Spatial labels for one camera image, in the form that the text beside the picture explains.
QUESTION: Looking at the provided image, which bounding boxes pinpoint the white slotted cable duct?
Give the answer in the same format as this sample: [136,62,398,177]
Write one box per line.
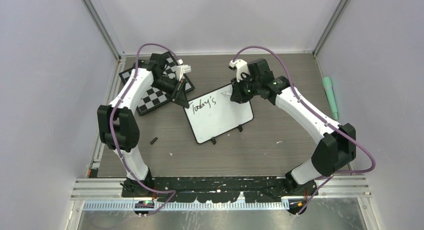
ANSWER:
[82,199,290,211]

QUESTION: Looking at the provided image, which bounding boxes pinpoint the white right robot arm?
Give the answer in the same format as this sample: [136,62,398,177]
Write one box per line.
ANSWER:
[228,59,356,195]

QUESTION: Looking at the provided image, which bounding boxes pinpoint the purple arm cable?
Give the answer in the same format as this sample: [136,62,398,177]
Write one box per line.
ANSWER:
[231,45,377,216]
[109,43,184,216]

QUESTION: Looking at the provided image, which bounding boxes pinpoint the black white chessboard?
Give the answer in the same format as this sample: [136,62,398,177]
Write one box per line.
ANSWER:
[118,51,195,116]

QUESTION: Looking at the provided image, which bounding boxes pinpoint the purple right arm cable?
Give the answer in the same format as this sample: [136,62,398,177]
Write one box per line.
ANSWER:
[231,45,377,216]

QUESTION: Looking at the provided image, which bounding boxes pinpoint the black marker cap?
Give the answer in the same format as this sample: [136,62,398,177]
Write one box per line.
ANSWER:
[150,137,158,145]

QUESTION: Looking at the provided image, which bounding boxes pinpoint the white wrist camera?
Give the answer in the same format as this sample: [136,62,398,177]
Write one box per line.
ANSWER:
[175,59,192,81]
[228,59,250,82]

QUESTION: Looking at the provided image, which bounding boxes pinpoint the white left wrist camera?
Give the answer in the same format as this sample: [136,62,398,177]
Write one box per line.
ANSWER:
[175,59,192,81]

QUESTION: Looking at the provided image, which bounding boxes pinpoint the small black-framed whiteboard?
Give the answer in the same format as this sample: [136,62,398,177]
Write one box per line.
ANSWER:
[183,84,254,144]

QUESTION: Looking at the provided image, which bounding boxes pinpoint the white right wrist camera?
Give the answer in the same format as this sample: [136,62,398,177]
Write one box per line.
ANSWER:
[228,59,250,82]

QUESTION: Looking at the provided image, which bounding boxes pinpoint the mint green handle tool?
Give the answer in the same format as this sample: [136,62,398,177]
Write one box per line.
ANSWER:
[322,77,339,120]

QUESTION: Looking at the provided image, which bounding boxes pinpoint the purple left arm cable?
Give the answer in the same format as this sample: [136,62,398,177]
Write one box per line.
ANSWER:
[109,43,184,216]

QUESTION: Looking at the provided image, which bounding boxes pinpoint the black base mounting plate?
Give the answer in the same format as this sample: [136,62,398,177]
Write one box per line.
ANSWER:
[121,176,317,203]

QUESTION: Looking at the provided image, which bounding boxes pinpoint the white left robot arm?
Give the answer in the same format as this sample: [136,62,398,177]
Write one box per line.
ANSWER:
[97,52,191,197]

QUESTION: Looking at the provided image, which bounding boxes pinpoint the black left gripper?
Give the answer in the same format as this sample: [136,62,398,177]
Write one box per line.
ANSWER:
[151,76,190,108]

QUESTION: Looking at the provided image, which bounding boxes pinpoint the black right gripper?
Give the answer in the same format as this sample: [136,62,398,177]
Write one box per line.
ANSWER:
[231,73,261,104]

